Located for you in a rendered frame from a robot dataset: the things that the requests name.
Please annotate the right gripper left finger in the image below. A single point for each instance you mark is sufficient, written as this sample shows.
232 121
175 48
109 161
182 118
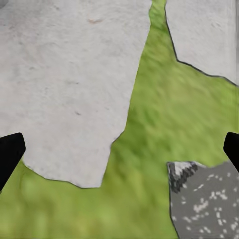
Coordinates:
12 149

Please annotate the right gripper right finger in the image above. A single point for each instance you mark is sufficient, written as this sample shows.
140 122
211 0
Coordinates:
231 148

